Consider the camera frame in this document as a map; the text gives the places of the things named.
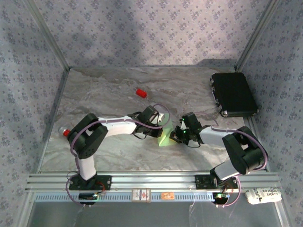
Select light green paper sheet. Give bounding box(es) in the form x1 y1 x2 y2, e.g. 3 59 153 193
157 113 177 147

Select grey metal sheet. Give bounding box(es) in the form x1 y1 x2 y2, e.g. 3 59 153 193
26 201 291 227

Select black case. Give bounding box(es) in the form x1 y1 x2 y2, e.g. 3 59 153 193
210 72 258 118

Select black controller board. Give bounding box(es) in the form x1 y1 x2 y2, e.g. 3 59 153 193
212 192 231 204
78 192 99 205

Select white printed tape roll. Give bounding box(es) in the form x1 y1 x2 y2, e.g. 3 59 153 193
245 188 284 205

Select aluminium mounting rail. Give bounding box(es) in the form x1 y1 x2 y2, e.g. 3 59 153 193
25 172 281 192

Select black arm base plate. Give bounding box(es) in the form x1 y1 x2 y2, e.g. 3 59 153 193
195 174 239 190
69 175 112 191

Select slotted grey cable duct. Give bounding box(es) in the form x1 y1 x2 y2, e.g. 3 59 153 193
34 191 249 203

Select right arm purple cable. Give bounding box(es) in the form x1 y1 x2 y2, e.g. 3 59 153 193
196 111 269 209

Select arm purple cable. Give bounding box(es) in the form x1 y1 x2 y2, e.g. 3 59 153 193
65 103 171 209
196 111 269 209

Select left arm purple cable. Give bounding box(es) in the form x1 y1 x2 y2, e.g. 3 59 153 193
65 103 171 209

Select aluminium corner post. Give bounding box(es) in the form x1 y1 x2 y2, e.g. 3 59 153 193
23 0 71 71
235 0 283 71

